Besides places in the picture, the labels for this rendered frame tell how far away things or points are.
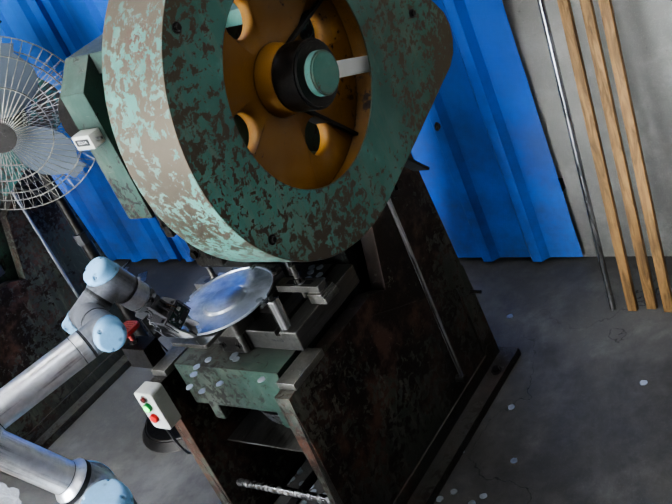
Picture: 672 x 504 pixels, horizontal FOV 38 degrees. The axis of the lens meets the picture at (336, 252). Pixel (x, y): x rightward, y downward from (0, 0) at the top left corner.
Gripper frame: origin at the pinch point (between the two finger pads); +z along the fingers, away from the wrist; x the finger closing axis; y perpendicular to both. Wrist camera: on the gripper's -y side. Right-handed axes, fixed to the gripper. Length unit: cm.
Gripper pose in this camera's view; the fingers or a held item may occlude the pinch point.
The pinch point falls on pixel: (191, 332)
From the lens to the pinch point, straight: 252.6
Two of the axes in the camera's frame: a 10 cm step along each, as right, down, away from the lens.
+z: 5.9, 4.9, 6.4
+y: 7.1, 0.7, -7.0
